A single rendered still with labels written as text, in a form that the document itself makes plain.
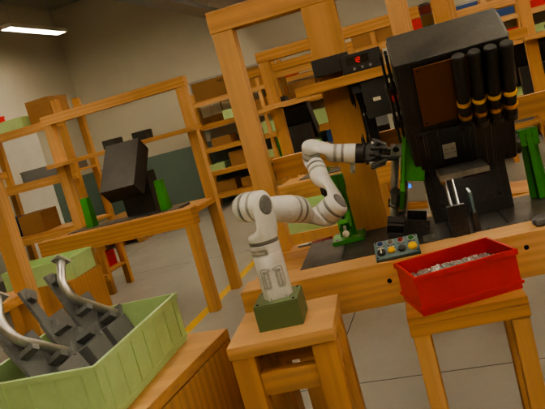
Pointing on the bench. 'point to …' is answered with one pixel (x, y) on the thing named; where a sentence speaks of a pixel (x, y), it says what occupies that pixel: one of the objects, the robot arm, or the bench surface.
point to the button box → (396, 249)
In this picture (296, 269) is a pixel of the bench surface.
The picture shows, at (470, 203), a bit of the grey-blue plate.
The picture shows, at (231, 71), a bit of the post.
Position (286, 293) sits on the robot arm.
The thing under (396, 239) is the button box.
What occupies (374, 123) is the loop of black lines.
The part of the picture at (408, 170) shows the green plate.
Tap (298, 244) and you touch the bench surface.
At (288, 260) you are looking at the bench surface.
